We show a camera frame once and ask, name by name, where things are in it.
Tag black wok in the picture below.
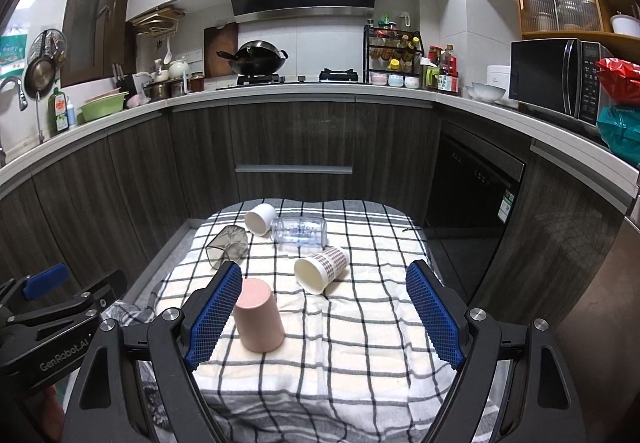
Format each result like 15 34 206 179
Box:
216 40 290 76

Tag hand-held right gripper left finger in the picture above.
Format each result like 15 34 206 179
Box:
62 260 244 443

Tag white rice cooker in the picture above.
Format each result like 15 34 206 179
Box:
485 64 512 92

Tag pink cup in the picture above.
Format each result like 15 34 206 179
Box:
233 277 286 353

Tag patterned paper cup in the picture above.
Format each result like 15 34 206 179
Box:
293 246 349 296

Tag stack of white bowls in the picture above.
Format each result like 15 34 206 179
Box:
464 81 507 104

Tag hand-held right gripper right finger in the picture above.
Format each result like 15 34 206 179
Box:
405 260 587 443

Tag metal pots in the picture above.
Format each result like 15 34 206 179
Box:
144 77 189 100

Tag white cup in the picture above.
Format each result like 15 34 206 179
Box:
244 203 278 237

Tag knife block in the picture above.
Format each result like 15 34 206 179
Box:
112 63 137 94

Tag black dishwasher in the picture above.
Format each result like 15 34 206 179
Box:
423 119 527 310

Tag hanging frying pan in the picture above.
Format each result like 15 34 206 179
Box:
23 29 69 100

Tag black spice rack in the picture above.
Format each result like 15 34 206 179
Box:
363 24 423 90

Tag clear glass jar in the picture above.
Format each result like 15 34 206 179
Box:
270 216 330 252

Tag red capped sauce bottles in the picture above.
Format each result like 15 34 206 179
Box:
427 44 461 94

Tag metal drawer handle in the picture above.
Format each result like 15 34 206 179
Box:
234 164 354 175

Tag teal plastic bag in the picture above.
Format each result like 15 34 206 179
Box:
597 105 640 170

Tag red plastic bag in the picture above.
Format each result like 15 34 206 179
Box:
594 56 640 110

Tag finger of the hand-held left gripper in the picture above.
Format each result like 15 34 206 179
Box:
7 269 129 328
0 264 69 306

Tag wall poster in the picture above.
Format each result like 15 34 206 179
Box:
0 26 26 76

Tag green dish soap bottle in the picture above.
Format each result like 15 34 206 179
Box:
47 87 70 132

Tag dark transparent cup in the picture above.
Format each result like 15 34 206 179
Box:
205 224 250 271

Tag brown door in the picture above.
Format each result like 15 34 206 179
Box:
60 0 136 87

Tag black white checked cloth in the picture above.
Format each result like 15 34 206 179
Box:
140 198 501 443

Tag gas stove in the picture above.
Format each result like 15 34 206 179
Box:
215 68 374 86

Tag metal faucet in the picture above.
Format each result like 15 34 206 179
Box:
0 76 29 112

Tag dark wooden cutting board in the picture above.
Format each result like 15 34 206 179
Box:
203 21 240 79

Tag black microwave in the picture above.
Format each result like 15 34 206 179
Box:
508 37 614 126

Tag wall rack with boards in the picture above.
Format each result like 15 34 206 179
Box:
130 5 187 36

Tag white bowl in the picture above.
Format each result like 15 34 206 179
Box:
609 13 640 36

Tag green basin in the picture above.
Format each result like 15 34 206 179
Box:
79 90 130 122

